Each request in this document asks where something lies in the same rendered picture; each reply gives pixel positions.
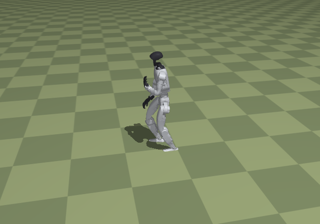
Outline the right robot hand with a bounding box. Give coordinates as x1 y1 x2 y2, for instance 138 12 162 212
142 95 154 109

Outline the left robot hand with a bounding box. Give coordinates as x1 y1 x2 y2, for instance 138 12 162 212
143 76 149 87

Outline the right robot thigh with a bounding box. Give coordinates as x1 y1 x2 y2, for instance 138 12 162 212
146 96 159 125

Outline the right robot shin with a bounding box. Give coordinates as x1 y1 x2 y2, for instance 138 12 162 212
145 120 161 140

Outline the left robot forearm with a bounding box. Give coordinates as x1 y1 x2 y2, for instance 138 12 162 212
145 85 157 95

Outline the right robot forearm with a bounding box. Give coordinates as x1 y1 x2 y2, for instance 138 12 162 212
150 81 157 99

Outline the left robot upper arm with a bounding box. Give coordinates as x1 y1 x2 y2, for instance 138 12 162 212
156 72 166 96

